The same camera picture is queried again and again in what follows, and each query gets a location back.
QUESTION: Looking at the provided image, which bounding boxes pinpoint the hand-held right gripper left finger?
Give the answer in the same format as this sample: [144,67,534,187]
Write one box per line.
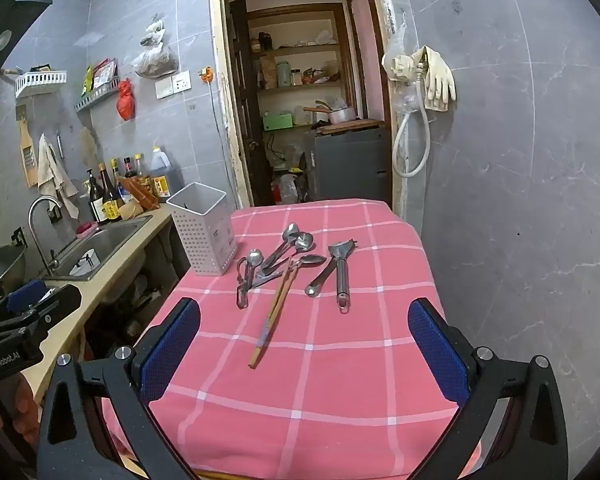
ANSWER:
[36,297,202,480]

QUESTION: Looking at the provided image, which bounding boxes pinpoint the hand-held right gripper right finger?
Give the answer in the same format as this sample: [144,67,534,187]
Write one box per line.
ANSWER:
[407,297,568,480]

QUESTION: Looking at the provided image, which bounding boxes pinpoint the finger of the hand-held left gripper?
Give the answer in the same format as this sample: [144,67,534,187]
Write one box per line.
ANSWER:
[0,284,84,347]
[7,280,49,314]

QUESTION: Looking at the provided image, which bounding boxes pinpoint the small metal tongs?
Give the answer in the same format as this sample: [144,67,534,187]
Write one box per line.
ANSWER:
[236,258,251,309]

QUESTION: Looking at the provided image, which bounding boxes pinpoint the wooden chopstick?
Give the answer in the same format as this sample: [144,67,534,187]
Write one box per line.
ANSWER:
[248,261,295,370]
[255,260,300,356]

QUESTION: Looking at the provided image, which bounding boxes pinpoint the white perforated utensil holder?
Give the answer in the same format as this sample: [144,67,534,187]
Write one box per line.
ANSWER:
[166,182,238,277]

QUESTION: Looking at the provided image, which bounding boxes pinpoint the person's left hand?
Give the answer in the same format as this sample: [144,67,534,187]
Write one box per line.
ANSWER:
[5,372,40,443]

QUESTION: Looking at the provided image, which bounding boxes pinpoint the steel sink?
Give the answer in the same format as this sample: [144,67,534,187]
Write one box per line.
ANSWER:
[44,215,154,282]

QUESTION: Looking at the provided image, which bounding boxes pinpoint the steel faucet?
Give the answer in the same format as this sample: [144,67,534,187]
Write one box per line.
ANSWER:
[28,195,64,274]

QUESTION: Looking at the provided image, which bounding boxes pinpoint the beige kitchen countertop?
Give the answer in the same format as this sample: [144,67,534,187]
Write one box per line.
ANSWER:
[20,207,178,406]

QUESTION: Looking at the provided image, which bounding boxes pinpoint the dark pump-top sauce bottle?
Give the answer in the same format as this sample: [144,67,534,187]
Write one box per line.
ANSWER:
[86,169,109,225]

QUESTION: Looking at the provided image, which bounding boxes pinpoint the pink checked tablecloth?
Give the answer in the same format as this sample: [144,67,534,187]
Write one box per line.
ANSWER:
[100,199,483,480]

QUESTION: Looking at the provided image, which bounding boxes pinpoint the yellow-label sauce bottle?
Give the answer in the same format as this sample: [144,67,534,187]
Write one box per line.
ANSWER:
[98,162,122,222]

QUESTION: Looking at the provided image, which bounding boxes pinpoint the beige hanging towel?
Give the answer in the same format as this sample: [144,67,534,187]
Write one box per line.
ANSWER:
[37,133,80,220]

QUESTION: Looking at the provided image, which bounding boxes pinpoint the red-brown spice packet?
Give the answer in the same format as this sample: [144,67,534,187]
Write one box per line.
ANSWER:
[120,176,160,211]

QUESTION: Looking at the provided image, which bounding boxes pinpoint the wooden grater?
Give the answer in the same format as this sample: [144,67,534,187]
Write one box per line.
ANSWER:
[19,117,39,189]

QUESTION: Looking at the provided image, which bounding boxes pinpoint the yellow-cap dark bottle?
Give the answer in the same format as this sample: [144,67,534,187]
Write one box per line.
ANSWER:
[110,158,126,201]

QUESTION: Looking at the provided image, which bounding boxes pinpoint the hanging loofah cloth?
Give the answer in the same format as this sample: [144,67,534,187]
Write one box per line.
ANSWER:
[80,127,100,167]

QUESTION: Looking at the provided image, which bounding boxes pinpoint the large dark oil jug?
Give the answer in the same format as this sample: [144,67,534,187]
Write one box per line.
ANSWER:
[150,146,173,199]

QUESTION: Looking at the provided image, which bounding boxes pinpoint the grey metal cabinet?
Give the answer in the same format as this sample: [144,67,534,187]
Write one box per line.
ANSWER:
[306,127,392,206]

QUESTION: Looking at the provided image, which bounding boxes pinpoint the red plastic bag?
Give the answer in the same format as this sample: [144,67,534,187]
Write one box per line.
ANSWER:
[117,79,136,122]

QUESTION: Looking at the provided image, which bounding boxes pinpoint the colourful snack packets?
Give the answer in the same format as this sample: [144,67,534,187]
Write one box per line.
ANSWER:
[82,59,118,92]

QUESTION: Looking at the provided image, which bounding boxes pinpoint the wooden cutting board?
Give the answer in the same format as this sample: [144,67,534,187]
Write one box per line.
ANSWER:
[314,118,386,136]

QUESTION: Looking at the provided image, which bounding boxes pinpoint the green box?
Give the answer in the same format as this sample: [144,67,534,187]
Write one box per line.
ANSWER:
[262,112,295,131]

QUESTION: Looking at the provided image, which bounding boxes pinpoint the clear bag of dried goods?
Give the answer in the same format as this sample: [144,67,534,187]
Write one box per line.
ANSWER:
[132,16,181,79]

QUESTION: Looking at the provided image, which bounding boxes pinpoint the cream rubber gloves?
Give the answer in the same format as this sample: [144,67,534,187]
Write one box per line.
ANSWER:
[420,46,457,112]

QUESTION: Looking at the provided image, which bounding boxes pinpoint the wooden shelf unit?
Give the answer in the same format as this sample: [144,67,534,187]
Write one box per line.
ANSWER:
[246,3,355,132]

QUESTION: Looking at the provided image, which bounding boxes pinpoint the white hose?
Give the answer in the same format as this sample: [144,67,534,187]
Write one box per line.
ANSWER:
[392,67,432,179]

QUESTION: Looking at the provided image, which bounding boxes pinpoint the grey wall shelf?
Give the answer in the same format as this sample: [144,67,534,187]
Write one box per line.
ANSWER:
[75,76,121,112]

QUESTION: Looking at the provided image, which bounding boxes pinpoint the white wall basket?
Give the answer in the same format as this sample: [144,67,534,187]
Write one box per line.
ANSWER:
[15,70,68,99]

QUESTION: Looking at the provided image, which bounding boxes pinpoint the white wall switch panel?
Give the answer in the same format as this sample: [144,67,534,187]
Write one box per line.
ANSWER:
[156,71,193,100]

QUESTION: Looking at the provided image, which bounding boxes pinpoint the worn door frame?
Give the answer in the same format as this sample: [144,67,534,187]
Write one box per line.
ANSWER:
[209,0,412,213]

